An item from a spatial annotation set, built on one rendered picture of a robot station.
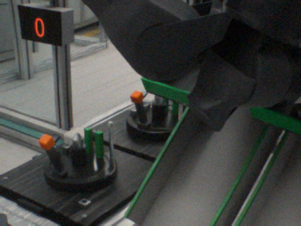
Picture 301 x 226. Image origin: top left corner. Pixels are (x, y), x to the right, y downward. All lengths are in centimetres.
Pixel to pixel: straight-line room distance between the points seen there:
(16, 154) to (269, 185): 64
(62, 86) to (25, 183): 27
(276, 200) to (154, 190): 18
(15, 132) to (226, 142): 61
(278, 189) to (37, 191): 42
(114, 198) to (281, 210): 30
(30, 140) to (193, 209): 55
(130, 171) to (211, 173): 25
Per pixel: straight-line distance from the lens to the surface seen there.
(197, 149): 73
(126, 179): 89
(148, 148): 99
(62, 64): 106
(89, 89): 166
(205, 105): 38
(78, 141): 87
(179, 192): 71
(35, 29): 103
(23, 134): 116
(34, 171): 93
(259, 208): 66
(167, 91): 62
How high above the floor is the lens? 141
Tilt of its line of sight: 24 degrees down
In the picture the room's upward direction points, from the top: 2 degrees clockwise
